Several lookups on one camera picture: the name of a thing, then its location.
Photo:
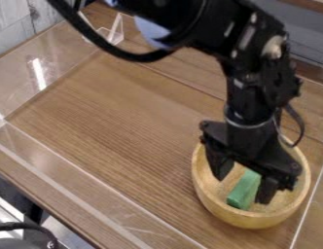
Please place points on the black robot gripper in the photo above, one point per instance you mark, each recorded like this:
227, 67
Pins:
256, 148

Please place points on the green rectangular block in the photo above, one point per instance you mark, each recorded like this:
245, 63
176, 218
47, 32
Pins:
241, 196

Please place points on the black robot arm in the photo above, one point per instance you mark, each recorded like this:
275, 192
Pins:
248, 41

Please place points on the black metal mount with screw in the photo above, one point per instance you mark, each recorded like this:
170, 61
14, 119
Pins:
37, 237

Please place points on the light brown wooden bowl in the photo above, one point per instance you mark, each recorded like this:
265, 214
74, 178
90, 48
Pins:
261, 216

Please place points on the clear acrylic corner bracket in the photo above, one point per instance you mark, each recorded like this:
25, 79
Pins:
112, 34

